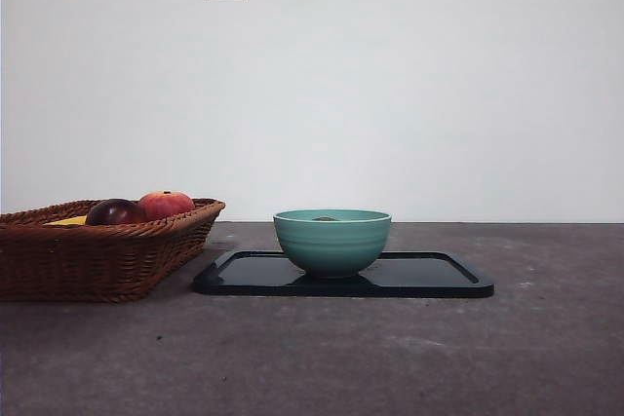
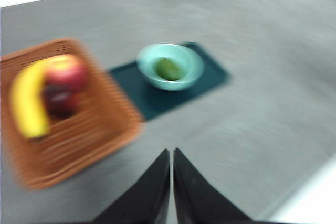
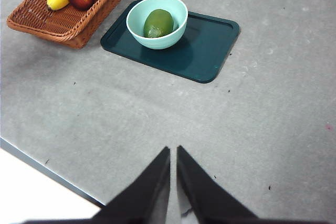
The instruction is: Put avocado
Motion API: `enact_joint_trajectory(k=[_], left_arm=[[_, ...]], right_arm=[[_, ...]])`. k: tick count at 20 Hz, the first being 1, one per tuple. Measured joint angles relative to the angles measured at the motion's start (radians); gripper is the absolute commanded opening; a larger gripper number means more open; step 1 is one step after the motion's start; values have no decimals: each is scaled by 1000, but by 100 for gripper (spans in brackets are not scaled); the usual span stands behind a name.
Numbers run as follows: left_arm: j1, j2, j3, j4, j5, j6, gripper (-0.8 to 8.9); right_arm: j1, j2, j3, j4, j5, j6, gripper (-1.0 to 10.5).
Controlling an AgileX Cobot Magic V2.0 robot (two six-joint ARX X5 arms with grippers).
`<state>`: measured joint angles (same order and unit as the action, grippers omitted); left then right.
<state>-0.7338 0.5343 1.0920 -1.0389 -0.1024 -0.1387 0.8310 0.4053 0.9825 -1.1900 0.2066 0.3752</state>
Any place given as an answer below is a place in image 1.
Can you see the dark rectangular tray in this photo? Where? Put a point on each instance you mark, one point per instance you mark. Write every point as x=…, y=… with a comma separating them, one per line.
x=429, y=275

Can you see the teal bowl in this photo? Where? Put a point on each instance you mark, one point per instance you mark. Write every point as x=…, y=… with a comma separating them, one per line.
x=331, y=248

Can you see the dark red plum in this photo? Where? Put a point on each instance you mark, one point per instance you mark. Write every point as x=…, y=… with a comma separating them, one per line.
x=117, y=212

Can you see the green avocado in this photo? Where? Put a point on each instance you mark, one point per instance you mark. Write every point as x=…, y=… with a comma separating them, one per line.
x=324, y=217

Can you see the yellow banana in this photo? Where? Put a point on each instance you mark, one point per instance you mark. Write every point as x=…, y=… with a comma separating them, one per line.
x=68, y=221

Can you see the red apple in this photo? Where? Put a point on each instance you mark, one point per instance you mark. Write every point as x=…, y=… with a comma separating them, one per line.
x=168, y=204

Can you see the brown wicker basket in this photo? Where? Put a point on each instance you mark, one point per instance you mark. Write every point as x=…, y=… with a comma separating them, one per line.
x=88, y=262

